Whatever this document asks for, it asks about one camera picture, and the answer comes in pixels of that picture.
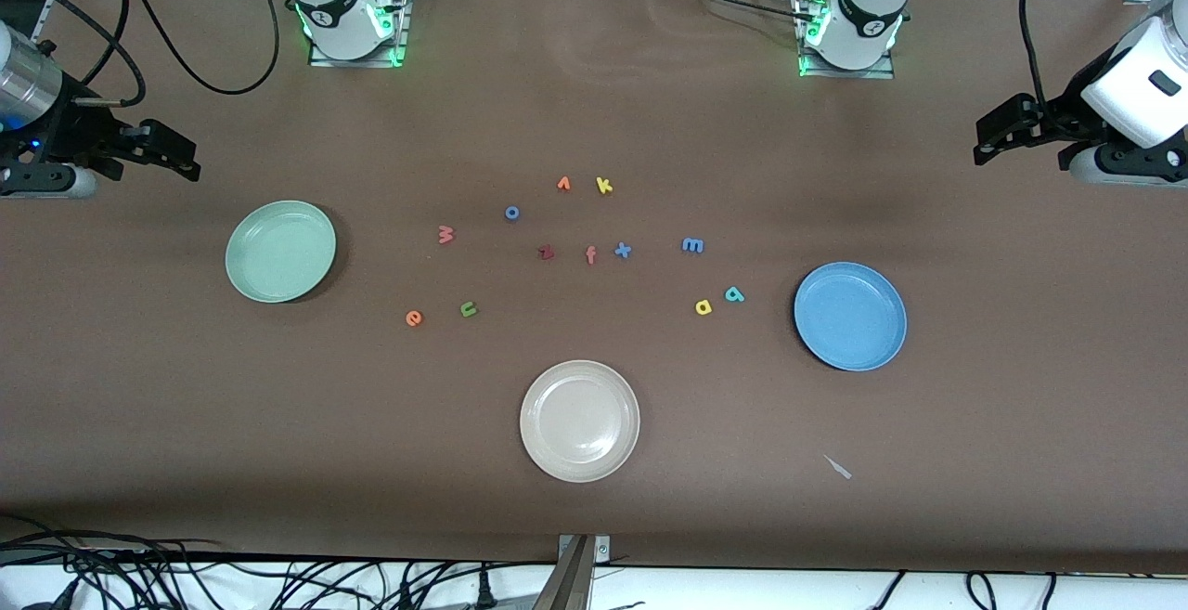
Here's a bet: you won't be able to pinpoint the green plate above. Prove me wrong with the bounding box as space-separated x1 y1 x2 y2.
226 200 338 305

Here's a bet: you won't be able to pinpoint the blue plate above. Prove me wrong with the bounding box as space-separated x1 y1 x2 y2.
793 261 909 372

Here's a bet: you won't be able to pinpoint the brown table cover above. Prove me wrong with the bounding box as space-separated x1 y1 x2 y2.
0 0 1188 576

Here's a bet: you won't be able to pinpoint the beige plate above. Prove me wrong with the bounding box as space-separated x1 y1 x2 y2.
519 359 641 484

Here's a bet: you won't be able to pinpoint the aluminium profile beam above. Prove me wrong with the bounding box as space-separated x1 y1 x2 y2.
531 536 595 610

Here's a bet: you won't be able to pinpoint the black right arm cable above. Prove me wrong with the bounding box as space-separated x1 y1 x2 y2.
42 0 281 110

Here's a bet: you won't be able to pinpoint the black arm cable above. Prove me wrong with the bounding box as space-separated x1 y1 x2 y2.
42 0 281 110
1017 0 1054 115

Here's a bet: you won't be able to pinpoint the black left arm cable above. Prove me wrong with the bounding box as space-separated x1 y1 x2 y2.
1017 0 1054 115

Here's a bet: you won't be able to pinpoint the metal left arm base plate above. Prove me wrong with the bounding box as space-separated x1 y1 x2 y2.
794 0 897 80

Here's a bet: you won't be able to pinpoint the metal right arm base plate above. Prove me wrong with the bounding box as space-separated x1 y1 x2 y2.
308 0 411 69

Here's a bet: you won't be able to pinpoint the tangled black cables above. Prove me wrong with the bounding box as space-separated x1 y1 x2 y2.
0 513 558 610

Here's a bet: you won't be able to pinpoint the small metal bracket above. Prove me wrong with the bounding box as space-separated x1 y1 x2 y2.
557 534 612 565

